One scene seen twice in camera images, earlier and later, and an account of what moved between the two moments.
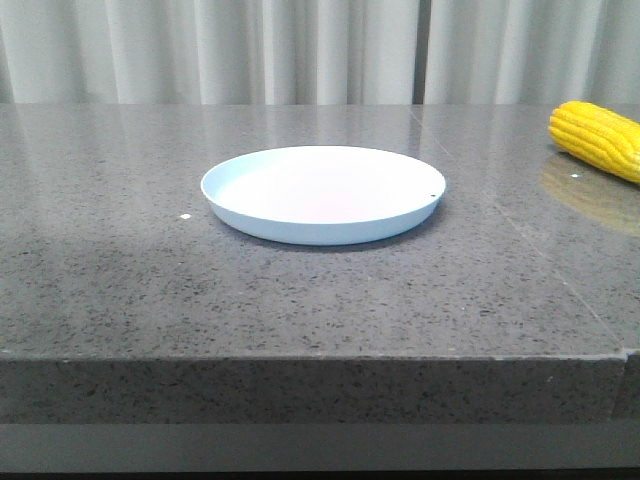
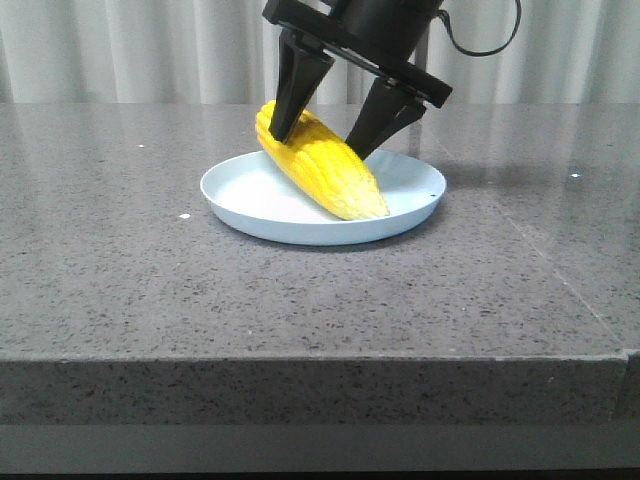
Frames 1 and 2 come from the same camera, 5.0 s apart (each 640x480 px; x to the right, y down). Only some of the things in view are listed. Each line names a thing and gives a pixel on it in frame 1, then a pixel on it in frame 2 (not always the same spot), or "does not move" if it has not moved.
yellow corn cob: [597, 136] -> [325, 165]
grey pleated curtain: [319, 51] does not move
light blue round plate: [321, 195] does not move
